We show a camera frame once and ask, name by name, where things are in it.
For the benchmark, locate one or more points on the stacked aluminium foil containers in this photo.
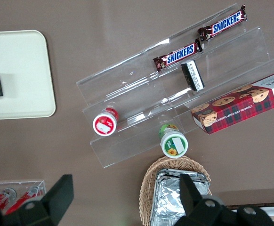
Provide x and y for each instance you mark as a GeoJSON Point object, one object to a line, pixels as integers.
{"type": "Point", "coordinates": [167, 197]}

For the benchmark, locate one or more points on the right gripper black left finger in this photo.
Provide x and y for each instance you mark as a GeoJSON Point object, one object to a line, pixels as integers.
{"type": "Point", "coordinates": [45, 207]}

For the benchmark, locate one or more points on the small black and white box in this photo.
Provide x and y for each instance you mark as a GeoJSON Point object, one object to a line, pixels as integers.
{"type": "Point", "coordinates": [193, 75]}

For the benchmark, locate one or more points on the clear acrylic stepped shelf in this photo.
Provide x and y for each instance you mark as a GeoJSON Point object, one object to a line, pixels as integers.
{"type": "Point", "coordinates": [132, 94]}

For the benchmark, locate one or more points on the Snickers chocolate bar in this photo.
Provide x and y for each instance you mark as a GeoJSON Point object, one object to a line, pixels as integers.
{"type": "Point", "coordinates": [179, 55]}
{"type": "Point", "coordinates": [224, 23]}

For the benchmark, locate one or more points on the clear acrylic bottle rack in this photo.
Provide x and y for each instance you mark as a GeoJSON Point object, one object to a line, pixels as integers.
{"type": "Point", "coordinates": [41, 186]}

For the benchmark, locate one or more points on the red tartan cookie box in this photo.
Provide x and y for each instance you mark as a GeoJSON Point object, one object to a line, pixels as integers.
{"type": "Point", "coordinates": [240, 106]}

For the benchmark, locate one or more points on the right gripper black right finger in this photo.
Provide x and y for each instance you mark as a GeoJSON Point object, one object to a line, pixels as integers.
{"type": "Point", "coordinates": [198, 209]}

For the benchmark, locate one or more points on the red lidded cup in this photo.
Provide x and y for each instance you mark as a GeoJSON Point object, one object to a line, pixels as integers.
{"type": "Point", "coordinates": [104, 123]}

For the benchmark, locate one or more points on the green lidded cup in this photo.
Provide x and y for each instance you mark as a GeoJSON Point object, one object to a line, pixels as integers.
{"type": "Point", "coordinates": [174, 143]}

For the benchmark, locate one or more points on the red cola bottle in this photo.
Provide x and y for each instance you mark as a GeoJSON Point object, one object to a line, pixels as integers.
{"type": "Point", "coordinates": [0, 200]}
{"type": "Point", "coordinates": [21, 200]}

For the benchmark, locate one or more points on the oval light wicker basket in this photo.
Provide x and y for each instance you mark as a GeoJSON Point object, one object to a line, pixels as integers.
{"type": "Point", "coordinates": [146, 188]}

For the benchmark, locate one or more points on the cream plastic tray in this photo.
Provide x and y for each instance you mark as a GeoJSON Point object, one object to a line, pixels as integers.
{"type": "Point", "coordinates": [19, 70]}

